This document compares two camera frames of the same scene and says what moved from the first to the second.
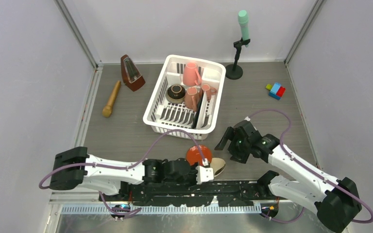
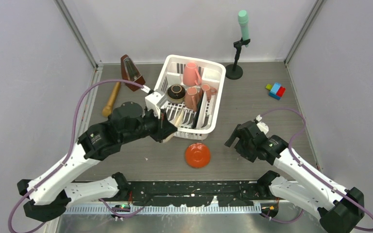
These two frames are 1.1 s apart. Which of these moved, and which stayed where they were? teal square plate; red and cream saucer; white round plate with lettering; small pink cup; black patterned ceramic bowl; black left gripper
Moved: red and cream saucer; black left gripper
Stayed: small pink cup; black patterned ceramic bowl; teal square plate; white round plate with lettering
